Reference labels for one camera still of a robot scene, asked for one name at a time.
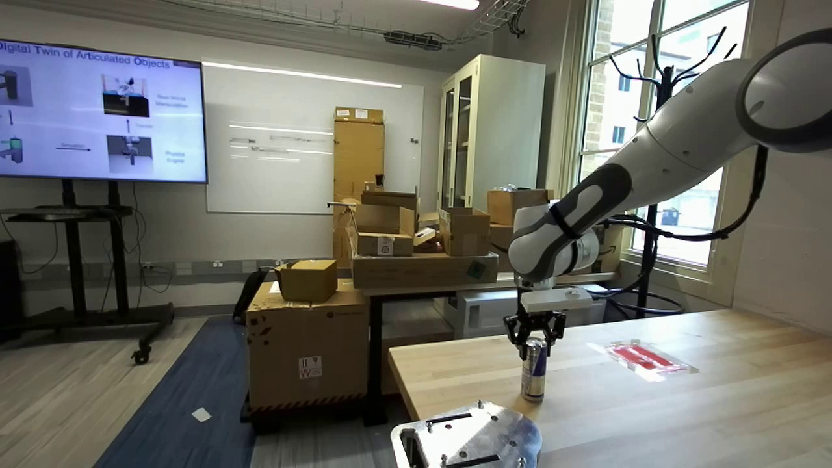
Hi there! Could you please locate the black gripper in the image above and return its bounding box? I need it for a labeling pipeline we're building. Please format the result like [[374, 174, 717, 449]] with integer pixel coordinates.
[[505, 289, 570, 363]]

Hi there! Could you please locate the red bull can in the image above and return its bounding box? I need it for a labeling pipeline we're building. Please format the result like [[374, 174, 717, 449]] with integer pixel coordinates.
[[520, 334, 552, 405]]

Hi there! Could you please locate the red and white box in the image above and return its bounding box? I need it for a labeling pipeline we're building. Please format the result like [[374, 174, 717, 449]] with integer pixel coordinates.
[[604, 337, 689, 384]]

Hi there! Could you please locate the silver metal plate with slots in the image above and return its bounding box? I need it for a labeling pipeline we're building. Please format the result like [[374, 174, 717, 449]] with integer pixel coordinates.
[[388, 401, 547, 468]]

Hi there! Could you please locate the narrow cardboard box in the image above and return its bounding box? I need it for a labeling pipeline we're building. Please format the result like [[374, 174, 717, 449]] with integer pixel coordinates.
[[444, 205, 495, 259]]

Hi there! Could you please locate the long flat cardboard box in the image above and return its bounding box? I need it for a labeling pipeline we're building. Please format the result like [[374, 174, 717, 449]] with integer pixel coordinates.
[[352, 249, 501, 291]]

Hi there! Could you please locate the cardboard box near cabinet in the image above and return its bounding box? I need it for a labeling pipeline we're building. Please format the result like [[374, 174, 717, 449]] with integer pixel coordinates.
[[483, 185, 555, 232]]

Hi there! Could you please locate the black coat rack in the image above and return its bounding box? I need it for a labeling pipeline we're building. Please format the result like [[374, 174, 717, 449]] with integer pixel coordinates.
[[604, 24, 733, 319]]

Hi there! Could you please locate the black framed desk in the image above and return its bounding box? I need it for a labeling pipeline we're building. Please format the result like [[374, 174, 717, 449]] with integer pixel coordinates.
[[362, 270, 618, 430]]

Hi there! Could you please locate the cardboard box with white label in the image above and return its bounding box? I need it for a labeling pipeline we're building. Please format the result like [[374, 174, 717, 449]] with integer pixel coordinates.
[[353, 230, 417, 259]]

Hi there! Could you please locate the medium cardboard box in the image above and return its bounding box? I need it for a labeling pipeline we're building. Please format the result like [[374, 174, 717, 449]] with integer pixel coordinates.
[[353, 187, 422, 236]]

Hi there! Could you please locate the white cabinet with glass doors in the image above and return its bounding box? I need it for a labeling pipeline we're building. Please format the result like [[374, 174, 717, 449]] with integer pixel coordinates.
[[436, 53, 549, 217]]

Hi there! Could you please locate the large cardboard box with label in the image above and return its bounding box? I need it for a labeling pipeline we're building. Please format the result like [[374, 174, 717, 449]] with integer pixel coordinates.
[[245, 279, 373, 421]]

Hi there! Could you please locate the small open cardboard box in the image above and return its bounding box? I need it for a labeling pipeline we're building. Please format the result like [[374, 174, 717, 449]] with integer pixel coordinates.
[[276, 257, 340, 305]]

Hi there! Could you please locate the tall upright cardboard box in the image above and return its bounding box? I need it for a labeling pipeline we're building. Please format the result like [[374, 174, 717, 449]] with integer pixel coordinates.
[[330, 103, 388, 207]]

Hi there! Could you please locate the white whiteboard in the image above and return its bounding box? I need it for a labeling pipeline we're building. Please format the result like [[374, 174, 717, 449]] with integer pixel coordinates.
[[204, 62, 426, 217]]

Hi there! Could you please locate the large window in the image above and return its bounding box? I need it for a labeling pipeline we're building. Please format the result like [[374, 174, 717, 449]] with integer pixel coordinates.
[[577, 0, 755, 274]]

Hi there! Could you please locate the blue carpet strip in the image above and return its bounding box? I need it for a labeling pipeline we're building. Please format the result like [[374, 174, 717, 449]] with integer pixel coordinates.
[[92, 314, 261, 468]]

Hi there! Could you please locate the black tv stand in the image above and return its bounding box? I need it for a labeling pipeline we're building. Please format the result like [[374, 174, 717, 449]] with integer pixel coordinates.
[[2, 178, 178, 366]]

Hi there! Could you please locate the large tv screen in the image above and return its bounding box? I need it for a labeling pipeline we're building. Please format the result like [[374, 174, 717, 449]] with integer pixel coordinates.
[[0, 36, 211, 187]]

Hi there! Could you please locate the black speaker box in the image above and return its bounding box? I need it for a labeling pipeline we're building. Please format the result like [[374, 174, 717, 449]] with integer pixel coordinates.
[[0, 240, 29, 344]]

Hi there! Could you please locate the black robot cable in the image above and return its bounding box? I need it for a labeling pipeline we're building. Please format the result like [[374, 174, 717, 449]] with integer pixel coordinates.
[[604, 142, 773, 245]]

